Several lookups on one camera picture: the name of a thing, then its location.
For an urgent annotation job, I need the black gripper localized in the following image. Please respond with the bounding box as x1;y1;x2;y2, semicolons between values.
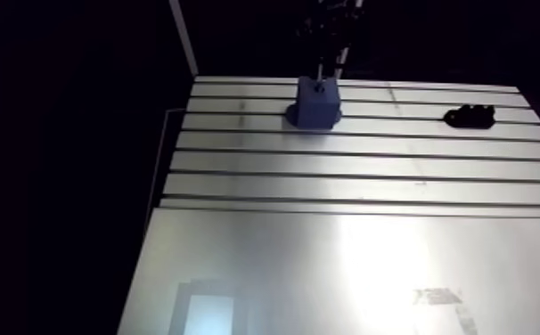
297;0;365;80

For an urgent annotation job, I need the dark blue-grey block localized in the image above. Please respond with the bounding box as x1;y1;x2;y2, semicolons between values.
285;75;343;131

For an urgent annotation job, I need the black oval holder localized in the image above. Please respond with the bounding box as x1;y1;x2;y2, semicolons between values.
443;103;496;130

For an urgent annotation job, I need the pale metal post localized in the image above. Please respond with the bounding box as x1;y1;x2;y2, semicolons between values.
168;0;200;78

